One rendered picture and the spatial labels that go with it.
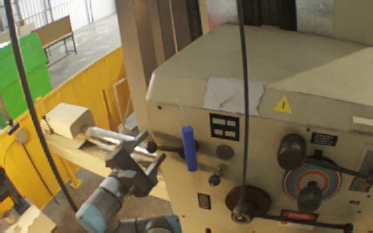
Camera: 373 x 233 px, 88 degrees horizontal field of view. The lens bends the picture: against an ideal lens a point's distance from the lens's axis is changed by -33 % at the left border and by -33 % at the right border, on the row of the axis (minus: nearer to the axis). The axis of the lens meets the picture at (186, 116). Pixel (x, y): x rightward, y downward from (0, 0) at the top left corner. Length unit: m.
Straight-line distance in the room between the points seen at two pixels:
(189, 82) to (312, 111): 0.31
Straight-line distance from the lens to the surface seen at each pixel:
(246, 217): 0.73
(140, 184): 0.58
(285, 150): 0.56
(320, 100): 0.60
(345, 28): 1.18
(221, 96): 0.62
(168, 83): 0.68
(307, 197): 0.61
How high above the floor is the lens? 2.18
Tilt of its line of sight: 32 degrees down
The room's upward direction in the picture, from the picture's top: 8 degrees counter-clockwise
